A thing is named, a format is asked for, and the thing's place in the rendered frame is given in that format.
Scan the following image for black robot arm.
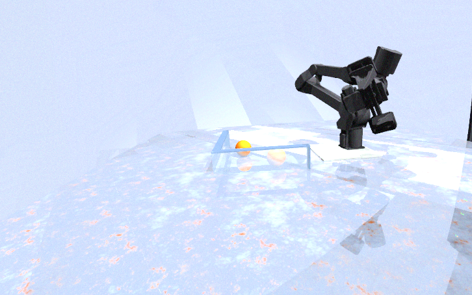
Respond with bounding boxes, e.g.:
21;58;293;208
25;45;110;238
295;46;402;150

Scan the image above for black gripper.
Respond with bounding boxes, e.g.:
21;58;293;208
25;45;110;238
346;56;397;135

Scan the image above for clear low walls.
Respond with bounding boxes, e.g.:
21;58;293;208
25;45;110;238
211;147;309;176

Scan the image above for orange ball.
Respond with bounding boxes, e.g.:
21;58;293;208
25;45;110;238
235;140;251;149

